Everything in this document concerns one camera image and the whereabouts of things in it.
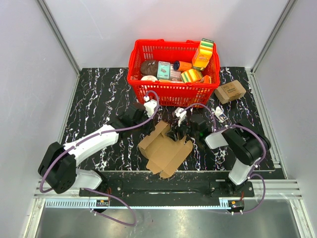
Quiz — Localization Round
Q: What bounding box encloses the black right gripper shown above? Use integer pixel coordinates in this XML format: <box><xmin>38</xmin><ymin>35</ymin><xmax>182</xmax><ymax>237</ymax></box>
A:
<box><xmin>165</xmin><ymin>118</ymin><xmax>199</xmax><ymax>142</ymax></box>

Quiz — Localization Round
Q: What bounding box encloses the brown cardboard box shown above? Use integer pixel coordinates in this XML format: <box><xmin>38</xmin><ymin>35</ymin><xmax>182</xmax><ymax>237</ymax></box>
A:
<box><xmin>138</xmin><ymin>120</ymin><xmax>193</xmax><ymax>179</ymax></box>

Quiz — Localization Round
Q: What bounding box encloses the white card with stamp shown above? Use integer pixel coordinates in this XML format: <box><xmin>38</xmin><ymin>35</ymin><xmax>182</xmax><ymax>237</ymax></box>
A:
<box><xmin>214</xmin><ymin>106</ymin><xmax>228</xmax><ymax>123</ymax></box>

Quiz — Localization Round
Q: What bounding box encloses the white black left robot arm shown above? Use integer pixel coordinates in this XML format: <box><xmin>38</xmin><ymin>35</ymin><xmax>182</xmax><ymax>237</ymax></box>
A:
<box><xmin>38</xmin><ymin>100</ymin><xmax>158</xmax><ymax>196</ymax></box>

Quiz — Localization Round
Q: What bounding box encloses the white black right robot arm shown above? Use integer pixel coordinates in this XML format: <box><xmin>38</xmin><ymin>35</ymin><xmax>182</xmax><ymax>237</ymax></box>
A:
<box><xmin>166</xmin><ymin>114</ymin><xmax>271</xmax><ymax>196</ymax></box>

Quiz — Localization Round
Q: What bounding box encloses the pink white small box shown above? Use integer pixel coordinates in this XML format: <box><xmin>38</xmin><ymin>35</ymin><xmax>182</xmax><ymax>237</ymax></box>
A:
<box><xmin>169</xmin><ymin>64</ymin><xmax>182</xmax><ymax>81</ymax></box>

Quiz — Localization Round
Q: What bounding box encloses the light blue Kamenoko sponge box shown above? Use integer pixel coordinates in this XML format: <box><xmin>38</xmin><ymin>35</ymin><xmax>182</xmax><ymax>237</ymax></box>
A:
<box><xmin>157</xmin><ymin>61</ymin><xmax>170</xmax><ymax>80</ymax></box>

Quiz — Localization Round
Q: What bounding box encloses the green yellow sponge scrubber box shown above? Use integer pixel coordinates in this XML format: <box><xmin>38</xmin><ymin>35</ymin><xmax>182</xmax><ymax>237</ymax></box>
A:
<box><xmin>192</xmin><ymin>38</ymin><xmax>214</xmax><ymax>71</ymax></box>

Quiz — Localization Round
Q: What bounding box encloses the red plastic shopping basket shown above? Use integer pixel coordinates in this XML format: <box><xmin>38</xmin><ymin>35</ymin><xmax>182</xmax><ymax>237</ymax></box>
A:
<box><xmin>127</xmin><ymin>39</ymin><xmax>220</xmax><ymax>107</ymax></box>

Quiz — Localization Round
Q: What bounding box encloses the white round sponge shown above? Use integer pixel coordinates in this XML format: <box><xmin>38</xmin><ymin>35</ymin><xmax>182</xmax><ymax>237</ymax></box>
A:
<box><xmin>141</xmin><ymin>75</ymin><xmax>158</xmax><ymax>82</ymax></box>

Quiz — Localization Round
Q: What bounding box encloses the yellow green sponge pack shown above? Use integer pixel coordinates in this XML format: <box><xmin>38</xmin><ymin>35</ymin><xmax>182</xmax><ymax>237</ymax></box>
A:
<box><xmin>181</xmin><ymin>69</ymin><xmax>203</xmax><ymax>83</ymax></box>

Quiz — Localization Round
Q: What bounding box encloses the brown round knitted scrubber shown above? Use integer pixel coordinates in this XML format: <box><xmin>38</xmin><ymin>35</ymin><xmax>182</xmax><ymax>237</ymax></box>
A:
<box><xmin>140</xmin><ymin>60</ymin><xmax>158</xmax><ymax>76</ymax></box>

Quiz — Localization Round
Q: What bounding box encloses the orange sponge package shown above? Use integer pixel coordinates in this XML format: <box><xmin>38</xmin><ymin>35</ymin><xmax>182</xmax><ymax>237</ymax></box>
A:
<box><xmin>198</xmin><ymin>75</ymin><xmax>211</xmax><ymax>84</ymax></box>

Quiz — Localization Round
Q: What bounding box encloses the scouring pads pack kraft sleeve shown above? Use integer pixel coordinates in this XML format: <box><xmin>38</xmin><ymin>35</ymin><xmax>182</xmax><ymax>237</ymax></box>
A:
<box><xmin>214</xmin><ymin>80</ymin><xmax>246</xmax><ymax>104</ymax></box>

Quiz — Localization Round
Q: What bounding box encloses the orange cylindrical bottle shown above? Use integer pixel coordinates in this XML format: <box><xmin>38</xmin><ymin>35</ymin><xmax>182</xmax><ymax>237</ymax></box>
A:
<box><xmin>173</xmin><ymin>60</ymin><xmax>192</xmax><ymax>72</ymax></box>

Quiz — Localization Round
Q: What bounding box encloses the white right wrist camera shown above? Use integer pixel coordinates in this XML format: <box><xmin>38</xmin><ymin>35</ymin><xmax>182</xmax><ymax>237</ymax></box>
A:
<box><xmin>173</xmin><ymin>107</ymin><xmax>187</xmax><ymax>126</ymax></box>

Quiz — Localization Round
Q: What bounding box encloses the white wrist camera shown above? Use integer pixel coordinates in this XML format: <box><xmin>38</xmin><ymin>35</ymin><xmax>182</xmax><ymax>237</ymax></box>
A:
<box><xmin>173</xmin><ymin>107</ymin><xmax>187</xmax><ymax>126</ymax></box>
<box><xmin>144</xmin><ymin>96</ymin><xmax>158</xmax><ymax>118</ymax></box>

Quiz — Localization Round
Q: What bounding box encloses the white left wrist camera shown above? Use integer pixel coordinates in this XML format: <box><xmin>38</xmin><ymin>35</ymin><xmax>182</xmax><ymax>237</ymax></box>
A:
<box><xmin>144</xmin><ymin>96</ymin><xmax>158</xmax><ymax>118</ymax></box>

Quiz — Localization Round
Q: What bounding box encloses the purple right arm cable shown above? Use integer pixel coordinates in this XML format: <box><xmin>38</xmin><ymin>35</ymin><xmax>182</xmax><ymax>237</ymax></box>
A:
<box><xmin>178</xmin><ymin>103</ymin><xmax>267</xmax><ymax>214</ymax></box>

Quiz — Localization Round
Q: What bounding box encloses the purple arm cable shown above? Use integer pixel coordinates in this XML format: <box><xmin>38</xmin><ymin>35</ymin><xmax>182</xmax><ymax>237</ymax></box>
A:
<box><xmin>40</xmin><ymin>90</ymin><xmax>160</xmax><ymax>226</ymax></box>
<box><xmin>178</xmin><ymin>103</ymin><xmax>267</xmax><ymax>214</ymax></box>

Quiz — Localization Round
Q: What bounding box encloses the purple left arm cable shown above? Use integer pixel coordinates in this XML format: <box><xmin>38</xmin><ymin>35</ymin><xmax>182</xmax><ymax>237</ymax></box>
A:
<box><xmin>40</xmin><ymin>90</ymin><xmax>160</xmax><ymax>226</ymax></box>

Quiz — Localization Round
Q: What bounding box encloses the aluminium frame rail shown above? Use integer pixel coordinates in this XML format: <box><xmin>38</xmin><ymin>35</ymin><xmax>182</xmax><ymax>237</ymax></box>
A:
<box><xmin>37</xmin><ymin>0</ymin><xmax>81</xmax><ymax>75</ymax></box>

